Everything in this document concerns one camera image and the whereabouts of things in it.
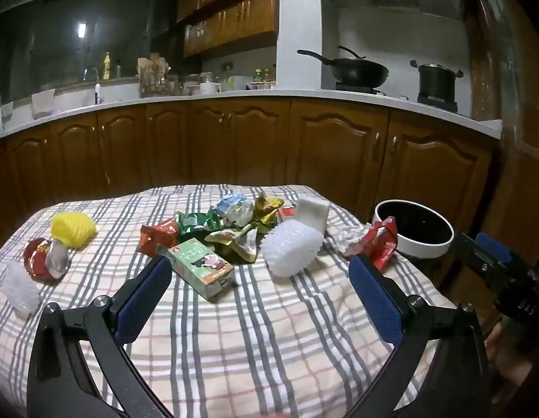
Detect red crushed can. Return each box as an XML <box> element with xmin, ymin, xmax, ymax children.
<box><xmin>24</xmin><ymin>238</ymin><xmax>71</xmax><ymax>283</ymax></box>

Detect translucent plastic container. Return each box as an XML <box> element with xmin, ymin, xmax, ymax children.
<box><xmin>31</xmin><ymin>89</ymin><xmax>57</xmax><ymax>119</ymax></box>

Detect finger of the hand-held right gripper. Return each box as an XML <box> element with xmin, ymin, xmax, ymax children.
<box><xmin>475</xmin><ymin>232</ymin><xmax>537</xmax><ymax>282</ymax></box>
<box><xmin>453</xmin><ymin>232</ymin><xmax>510</xmax><ymax>289</ymax></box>

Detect clear white foam net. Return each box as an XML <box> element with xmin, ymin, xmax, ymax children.
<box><xmin>0</xmin><ymin>261</ymin><xmax>41</xmax><ymax>315</ymax></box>

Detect green snack bag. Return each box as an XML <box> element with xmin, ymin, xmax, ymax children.
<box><xmin>174</xmin><ymin>210</ymin><xmax>224</xmax><ymax>241</ymax></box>

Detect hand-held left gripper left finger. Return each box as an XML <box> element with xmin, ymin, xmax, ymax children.
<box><xmin>26</xmin><ymin>255</ymin><xmax>174</xmax><ymax>418</ymax></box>

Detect brown wooden upper cabinets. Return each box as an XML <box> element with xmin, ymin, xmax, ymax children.
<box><xmin>176</xmin><ymin>0</ymin><xmax>281</xmax><ymax>58</ymax></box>

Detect light green snack wrapper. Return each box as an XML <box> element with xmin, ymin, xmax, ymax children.
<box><xmin>205</xmin><ymin>225</ymin><xmax>259</xmax><ymax>264</ymax></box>

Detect yellow crumpled wrapper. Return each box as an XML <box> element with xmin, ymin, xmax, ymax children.
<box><xmin>251</xmin><ymin>193</ymin><xmax>285</xmax><ymax>232</ymax></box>

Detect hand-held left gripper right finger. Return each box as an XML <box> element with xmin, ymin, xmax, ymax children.
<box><xmin>345</xmin><ymin>255</ymin><xmax>490</xmax><ymax>418</ymax></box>

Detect gas stove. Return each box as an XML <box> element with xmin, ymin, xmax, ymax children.
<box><xmin>334</xmin><ymin>81</ymin><xmax>385</xmax><ymax>95</ymax></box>

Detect blue and white wrapper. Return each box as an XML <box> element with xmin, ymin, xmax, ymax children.
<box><xmin>214</xmin><ymin>193</ymin><xmax>253</xmax><ymax>226</ymax></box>

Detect plaid tablecloth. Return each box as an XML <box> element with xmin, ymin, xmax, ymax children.
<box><xmin>0</xmin><ymin>184</ymin><xmax>459</xmax><ymax>418</ymax></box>

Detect black cooking pot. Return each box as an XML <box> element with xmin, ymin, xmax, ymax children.
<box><xmin>410</xmin><ymin>60</ymin><xmax>464</xmax><ymax>104</ymax></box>

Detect yellow foam fruit net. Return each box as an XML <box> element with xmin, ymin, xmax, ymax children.
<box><xmin>50</xmin><ymin>212</ymin><xmax>98</xmax><ymax>251</ymax></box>

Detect chrome kitchen faucet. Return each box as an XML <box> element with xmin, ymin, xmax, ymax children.
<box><xmin>82</xmin><ymin>65</ymin><xmax>102</xmax><ymax>106</ymax></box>

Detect brown wooden cabinets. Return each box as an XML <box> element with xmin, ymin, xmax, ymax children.
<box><xmin>0</xmin><ymin>98</ymin><xmax>502</xmax><ymax>245</ymax></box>
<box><xmin>176</xmin><ymin>0</ymin><xmax>281</xmax><ymax>58</ymax></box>

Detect white tissue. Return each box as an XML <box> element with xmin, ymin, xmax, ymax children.
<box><xmin>329</xmin><ymin>223</ymin><xmax>371</xmax><ymax>257</ymax></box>

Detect large white foam fruit net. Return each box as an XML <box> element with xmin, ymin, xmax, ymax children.
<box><xmin>261</xmin><ymin>220</ymin><xmax>326</xmax><ymax>278</ymax></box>

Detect black wok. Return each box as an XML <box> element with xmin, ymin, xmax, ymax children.
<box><xmin>297</xmin><ymin>45</ymin><xmax>390</xmax><ymax>88</ymax></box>

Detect red foil wrapper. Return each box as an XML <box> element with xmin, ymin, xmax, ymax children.
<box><xmin>359</xmin><ymin>216</ymin><xmax>399</xmax><ymax>271</ymax></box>

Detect group of condiment bottles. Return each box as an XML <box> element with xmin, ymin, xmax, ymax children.
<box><xmin>251</xmin><ymin>67</ymin><xmax>277</xmax><ymax>91</ymax></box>

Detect brown wooden lower cabinets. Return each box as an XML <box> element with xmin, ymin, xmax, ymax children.
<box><xmin>0</xmin><ymin>98</ymin><xmax>502</xmax><ymax>245</ymax></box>

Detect white round bin black inside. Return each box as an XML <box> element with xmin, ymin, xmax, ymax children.
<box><xmin>373</xmin><ymin>199</ymin><xmax>455</xmax><ymax>259</ymax></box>

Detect red snack wrapper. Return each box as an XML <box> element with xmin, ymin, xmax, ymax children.
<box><xmin>138</xmin><ymin>218</ymin><xmax>180</xmax><ymax>257</ymax></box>

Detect dark kitchen window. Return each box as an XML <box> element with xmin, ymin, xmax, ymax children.
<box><xmin>0</xmin><ymin>0</ymin><xmax>179</xmax><ymax>99</ymax></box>

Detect white foam block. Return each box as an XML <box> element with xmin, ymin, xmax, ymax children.
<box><xmin>295</xmin><ymin>197</ymin><xmax>331</xmax><ymax>237</ymax></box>

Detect green drink carton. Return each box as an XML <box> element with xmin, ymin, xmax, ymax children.
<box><xmin>167</xmin><ymin>239</ymin><xmax>235</xmax><ymax>302</ymax></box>

